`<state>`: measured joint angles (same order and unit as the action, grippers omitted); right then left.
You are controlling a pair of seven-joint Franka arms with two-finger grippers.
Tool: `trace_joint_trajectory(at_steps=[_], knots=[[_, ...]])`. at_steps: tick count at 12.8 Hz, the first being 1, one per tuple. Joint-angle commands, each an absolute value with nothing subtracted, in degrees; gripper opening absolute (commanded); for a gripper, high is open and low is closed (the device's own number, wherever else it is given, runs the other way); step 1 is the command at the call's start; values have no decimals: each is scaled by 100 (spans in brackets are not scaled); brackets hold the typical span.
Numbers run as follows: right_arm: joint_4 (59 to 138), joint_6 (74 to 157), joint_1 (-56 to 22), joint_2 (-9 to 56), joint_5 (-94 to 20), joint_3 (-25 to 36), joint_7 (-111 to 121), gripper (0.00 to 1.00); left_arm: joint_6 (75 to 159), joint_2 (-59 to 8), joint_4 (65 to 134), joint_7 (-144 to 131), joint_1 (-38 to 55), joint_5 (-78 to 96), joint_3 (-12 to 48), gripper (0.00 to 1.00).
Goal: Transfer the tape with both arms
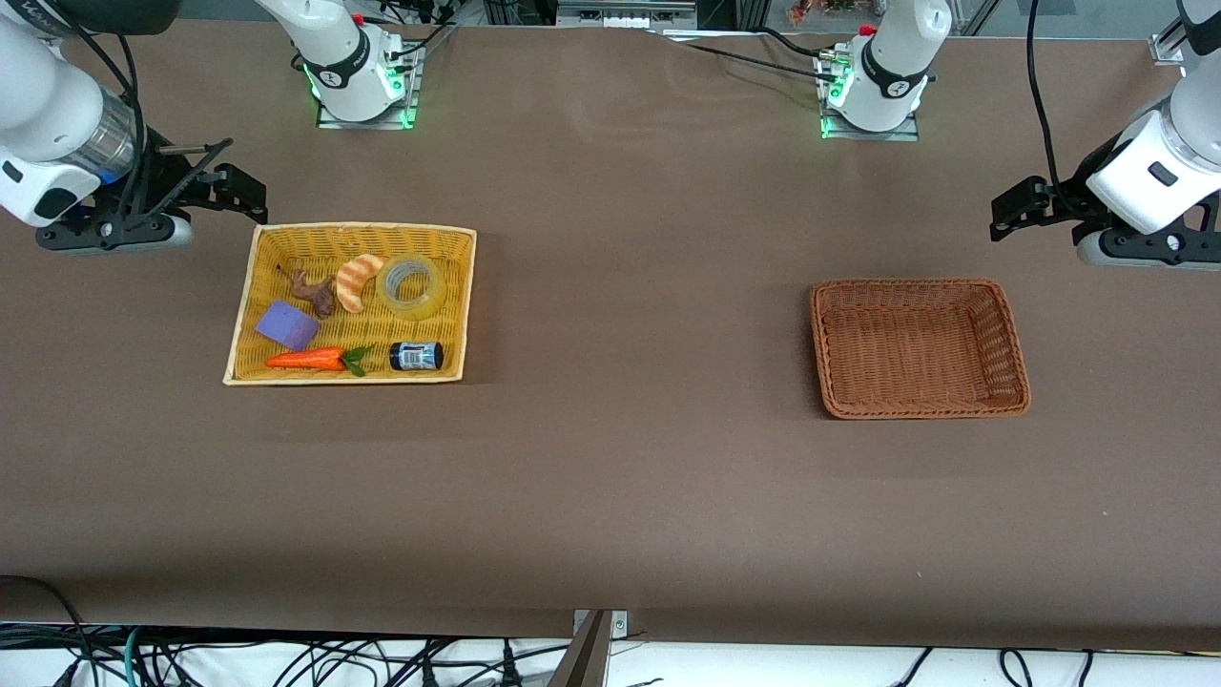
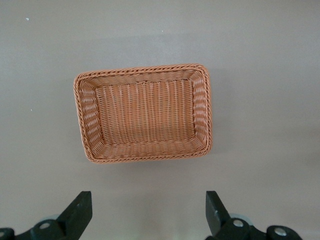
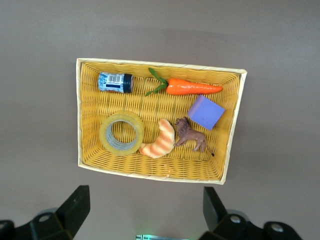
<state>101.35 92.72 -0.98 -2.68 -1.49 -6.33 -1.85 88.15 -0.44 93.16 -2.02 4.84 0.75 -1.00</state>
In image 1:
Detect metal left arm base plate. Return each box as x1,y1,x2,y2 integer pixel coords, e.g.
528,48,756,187
817,55,922,143

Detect brown woven basket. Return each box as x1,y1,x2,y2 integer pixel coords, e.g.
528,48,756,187
810,278,1032,421

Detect brown slanted post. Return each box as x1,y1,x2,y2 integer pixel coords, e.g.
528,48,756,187
548,611,612,687

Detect purple foam block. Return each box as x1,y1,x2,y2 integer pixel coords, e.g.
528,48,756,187
255,300,321,352

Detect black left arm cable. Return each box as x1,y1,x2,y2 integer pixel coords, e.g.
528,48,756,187
1025,0,1067,197

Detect orange toy carrot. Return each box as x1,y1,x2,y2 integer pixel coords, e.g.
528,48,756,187
265,344,375,378

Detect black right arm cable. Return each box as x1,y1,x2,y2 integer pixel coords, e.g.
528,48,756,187
52,19,150,220

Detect toy croissant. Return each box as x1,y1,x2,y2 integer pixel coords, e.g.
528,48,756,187
336,254,389,315

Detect small metal table bracket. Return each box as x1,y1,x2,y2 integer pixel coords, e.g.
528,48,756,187
572,609,630,638

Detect black looped floor cable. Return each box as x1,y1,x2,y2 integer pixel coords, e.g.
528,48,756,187
0,574,101,687

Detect clear packing tape roll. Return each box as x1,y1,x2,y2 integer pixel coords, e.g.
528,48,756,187
376,256,446,321

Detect small bottle with blue label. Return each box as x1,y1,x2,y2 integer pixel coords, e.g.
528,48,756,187
388,341,445,372

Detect yellow woven basket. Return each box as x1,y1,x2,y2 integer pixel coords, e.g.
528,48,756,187
222,222,477,387

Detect black cables on table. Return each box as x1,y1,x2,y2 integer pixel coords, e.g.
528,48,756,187
658,27,840,79

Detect brown toy lion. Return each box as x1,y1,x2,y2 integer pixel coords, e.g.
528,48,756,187
277,264,337,320

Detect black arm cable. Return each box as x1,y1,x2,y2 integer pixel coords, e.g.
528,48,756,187
52,19,150,220
1025,0,1067,197

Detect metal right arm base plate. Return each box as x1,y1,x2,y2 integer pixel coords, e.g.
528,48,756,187
315,43,422,131

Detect grey background equipment box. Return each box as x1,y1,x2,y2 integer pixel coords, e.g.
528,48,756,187
555,0,699,30

